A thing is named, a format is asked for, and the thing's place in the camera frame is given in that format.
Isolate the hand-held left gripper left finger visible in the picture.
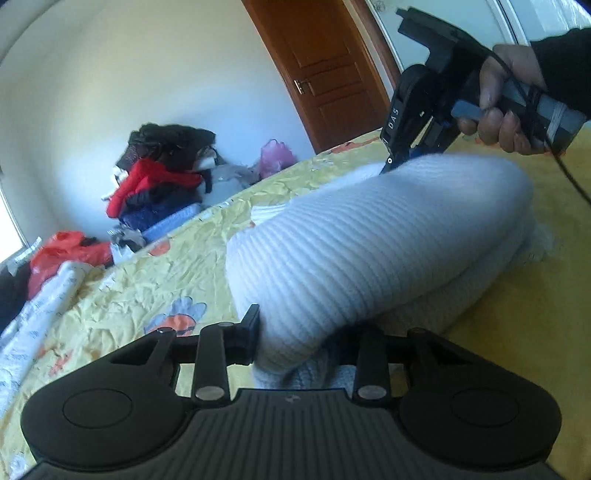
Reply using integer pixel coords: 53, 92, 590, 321
110, 304, 261, 401

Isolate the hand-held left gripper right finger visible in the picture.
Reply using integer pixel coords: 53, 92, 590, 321
329, 327, 468, 401

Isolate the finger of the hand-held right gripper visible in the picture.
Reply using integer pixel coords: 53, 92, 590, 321
379, 144, 423, 175

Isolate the white knit sweater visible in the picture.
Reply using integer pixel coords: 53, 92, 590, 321
225, 154, 556, 394

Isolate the person's right forearm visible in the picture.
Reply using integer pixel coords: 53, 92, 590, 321
528, 28, 591, 121

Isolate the person's right hand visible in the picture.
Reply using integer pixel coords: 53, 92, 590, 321
456, 43, 551, 156

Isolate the white cabinet panel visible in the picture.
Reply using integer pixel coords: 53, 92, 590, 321
365, 0, 591, 79

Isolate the brown wooden door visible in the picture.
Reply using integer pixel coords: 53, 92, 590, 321
242, 0, 402, 154

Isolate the pink plastic bag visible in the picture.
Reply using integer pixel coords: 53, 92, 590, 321
257, 138, 299, 180

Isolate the yellow printed bed sheet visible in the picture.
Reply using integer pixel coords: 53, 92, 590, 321
0, 131, 591, 480

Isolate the light blue garment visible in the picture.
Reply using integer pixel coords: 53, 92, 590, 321
142, 203, 205, 244

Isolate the grey garment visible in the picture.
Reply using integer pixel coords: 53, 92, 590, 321
202, 163, 260, 207

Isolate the dark blue garment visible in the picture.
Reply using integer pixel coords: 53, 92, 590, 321
119, 191, 202, 232

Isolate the red garment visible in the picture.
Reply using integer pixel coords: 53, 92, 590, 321
27, 231, 114, 302
106, 159, 204, 220

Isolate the white printed quilt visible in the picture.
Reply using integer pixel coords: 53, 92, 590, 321
0, 260, 117, 418

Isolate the black garment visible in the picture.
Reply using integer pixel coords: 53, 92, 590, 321
115, 122, 217, 170

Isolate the dark cloth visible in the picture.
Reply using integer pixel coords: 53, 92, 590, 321
0, 267, 34, 334

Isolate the black cable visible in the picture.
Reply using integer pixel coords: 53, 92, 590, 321
483, 45, 591, 205

